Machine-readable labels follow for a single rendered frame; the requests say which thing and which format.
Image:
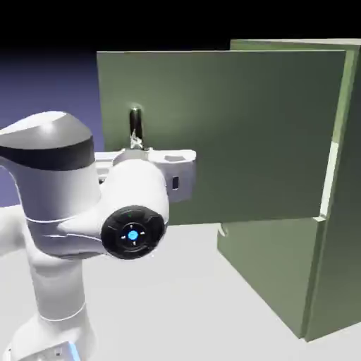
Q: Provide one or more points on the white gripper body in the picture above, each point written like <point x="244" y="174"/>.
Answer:
<point x="158" y="156"/>

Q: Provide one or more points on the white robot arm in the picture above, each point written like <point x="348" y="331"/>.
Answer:
<point x="62" y="197"/>

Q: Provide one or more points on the large green cabinet door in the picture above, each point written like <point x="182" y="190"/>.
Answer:
<point x="239" y="127"/>

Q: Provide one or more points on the small green cabinet door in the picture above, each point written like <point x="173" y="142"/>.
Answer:
<point x="270" y="268"/>

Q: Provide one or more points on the green cabinet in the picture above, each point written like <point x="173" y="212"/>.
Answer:
<point x="342" y="253"/>

